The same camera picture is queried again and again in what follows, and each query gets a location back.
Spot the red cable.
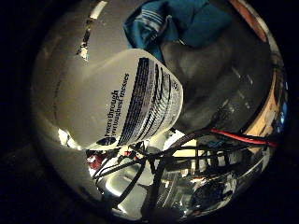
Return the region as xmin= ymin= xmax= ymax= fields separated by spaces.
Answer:
xmin=210 ymin=128 xmax=278 ymax=149

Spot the white spray bottle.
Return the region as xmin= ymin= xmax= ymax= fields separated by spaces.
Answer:
xmin=54 ymin=48 xmax=185 ymax=151

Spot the teal cloth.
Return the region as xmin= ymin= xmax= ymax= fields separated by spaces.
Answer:
xmin=122 ymin=0 xmax=234 ymax=63

